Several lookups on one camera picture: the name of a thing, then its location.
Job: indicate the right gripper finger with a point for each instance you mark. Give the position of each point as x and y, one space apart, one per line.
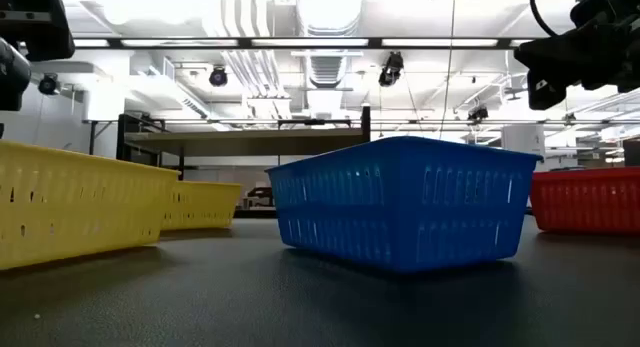
547 94

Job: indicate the red plastic basket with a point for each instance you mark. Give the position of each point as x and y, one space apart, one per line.
590 202

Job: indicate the yellow plastic basket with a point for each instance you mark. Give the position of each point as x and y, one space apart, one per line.
205 207
75 212

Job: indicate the blue plastic basket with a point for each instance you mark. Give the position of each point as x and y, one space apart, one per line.
400 212

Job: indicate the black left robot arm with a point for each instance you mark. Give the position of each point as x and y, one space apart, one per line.
12 77

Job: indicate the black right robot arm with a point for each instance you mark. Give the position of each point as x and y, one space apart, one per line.
610 7

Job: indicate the white cabinet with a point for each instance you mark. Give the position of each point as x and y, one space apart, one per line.
522 139

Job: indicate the black ceiling spotlight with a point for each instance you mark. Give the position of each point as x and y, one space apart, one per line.
218 76
391 68
477 112
48 83

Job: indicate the black linear ceiling light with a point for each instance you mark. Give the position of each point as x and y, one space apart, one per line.
245 43

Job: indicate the wooden shelf black frame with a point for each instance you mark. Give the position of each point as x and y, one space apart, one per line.
240 143

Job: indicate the white ceiling air duct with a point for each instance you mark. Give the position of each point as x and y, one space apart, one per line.
327 17

